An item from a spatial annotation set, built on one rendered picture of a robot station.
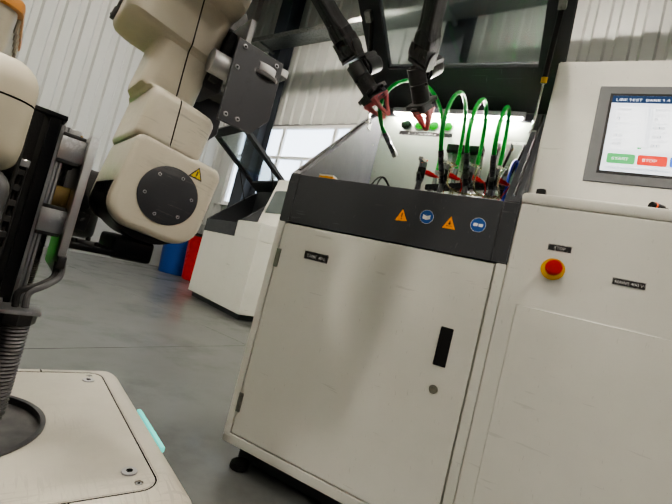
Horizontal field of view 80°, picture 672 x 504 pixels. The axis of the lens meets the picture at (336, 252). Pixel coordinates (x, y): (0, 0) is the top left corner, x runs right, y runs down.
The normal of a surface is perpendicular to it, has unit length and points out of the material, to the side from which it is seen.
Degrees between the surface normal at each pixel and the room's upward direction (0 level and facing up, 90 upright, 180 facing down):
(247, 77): 90
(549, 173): 76
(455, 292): 90
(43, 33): 90
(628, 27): 90
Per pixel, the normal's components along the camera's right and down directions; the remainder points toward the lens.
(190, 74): 0.64, 0.11
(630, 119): -0.35, -0.38
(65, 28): 0.80, 0.17
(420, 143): -0.42, -0.15
